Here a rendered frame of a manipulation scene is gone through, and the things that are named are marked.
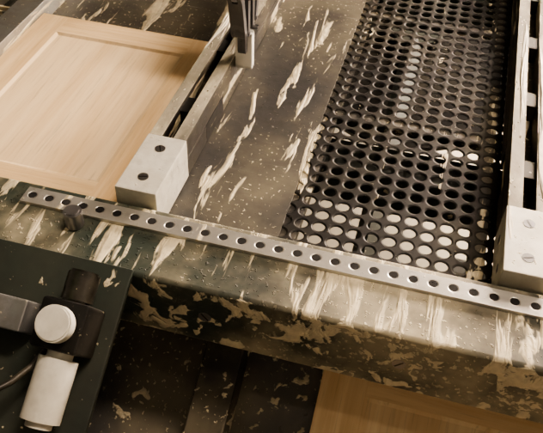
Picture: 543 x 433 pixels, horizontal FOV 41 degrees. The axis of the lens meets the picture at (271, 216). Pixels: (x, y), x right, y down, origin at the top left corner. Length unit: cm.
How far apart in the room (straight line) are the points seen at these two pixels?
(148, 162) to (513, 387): 57
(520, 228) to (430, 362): 23
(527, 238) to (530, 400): 21
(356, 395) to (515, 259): 33
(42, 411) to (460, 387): 50
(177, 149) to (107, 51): 39
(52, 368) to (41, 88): 60
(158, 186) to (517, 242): 49
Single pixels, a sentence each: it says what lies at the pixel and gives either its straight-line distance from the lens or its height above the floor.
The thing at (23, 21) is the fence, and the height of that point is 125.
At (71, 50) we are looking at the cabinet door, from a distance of 144.
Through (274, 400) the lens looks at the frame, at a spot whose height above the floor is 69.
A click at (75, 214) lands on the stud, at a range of 100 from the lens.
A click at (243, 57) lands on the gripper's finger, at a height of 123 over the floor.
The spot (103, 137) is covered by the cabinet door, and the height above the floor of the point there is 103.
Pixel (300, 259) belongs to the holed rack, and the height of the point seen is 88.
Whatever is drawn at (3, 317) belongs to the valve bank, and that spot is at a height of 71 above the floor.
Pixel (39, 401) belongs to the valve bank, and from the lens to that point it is 91.
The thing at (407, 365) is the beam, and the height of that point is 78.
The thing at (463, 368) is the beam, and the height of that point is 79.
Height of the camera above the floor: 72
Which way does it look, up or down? 12 degrees up
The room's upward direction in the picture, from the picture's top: 14 degrees clockwise
